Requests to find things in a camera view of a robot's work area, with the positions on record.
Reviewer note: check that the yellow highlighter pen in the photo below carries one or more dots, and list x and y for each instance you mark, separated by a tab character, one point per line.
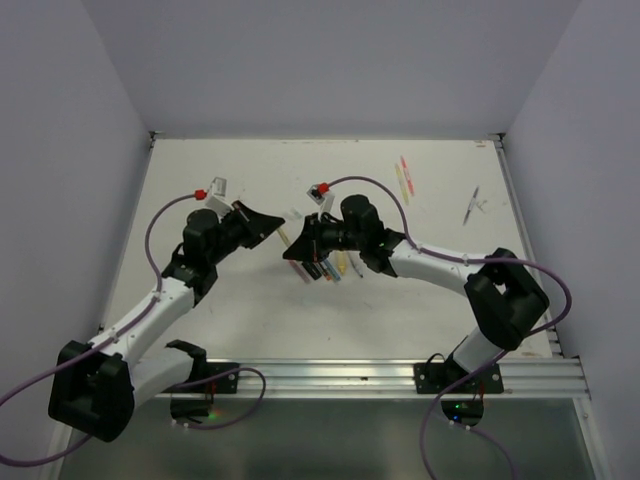
341	262

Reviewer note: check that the aluminium front rail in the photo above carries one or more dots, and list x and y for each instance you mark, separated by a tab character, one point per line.
529	378

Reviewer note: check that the thin yellow pen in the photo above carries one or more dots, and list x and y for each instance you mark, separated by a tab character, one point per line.
402	184

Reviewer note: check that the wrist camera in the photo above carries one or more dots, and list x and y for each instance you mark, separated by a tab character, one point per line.
323	196
216	197

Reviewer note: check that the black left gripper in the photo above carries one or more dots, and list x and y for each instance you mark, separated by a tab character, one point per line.
256	226

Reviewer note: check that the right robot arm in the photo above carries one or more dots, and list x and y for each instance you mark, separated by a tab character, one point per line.
505	299

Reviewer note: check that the right aluminium side rail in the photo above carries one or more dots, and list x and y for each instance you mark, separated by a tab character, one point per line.
551	334

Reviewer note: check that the aluminium side rail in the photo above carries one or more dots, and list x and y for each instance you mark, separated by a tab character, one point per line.
127	203
551	334

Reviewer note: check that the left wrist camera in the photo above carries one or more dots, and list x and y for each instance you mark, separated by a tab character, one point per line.
216	197

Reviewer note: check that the left aluminium side rail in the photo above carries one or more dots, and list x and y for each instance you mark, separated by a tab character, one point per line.
127	203

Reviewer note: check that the clear blue pen cap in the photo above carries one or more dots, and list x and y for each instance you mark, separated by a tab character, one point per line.
294	215

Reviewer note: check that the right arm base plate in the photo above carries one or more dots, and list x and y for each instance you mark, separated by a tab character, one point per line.
431	377

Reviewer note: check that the red orange-tipped pen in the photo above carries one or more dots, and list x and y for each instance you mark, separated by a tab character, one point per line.
325	272

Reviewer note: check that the blue capped white pen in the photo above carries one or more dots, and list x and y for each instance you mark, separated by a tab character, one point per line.
355	265

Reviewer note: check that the pale yellow pen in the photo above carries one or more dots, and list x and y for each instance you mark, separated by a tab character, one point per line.
283	237

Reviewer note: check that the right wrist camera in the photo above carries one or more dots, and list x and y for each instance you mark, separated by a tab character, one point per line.
323	196

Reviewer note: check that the clear purple pen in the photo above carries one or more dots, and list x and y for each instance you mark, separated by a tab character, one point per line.
472	204

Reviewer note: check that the pink clear pen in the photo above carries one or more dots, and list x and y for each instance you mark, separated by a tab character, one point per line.
300	272

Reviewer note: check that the black highlighter body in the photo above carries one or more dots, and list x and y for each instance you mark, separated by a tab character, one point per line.
312	270

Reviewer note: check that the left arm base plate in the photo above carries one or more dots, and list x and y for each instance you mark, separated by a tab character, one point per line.
214	378

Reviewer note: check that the thin orange pen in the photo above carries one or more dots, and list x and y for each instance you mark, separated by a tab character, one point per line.
407	176

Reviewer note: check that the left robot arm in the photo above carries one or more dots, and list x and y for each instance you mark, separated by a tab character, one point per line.
98	384

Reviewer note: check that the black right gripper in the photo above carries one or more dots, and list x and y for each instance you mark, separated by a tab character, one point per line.
309	244

